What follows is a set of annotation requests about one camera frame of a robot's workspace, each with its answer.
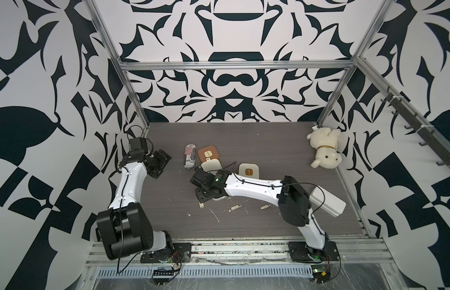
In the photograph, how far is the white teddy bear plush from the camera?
978mm

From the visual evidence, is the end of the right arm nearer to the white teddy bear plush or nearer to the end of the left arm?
the end of the left arm

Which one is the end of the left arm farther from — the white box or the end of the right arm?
the white box
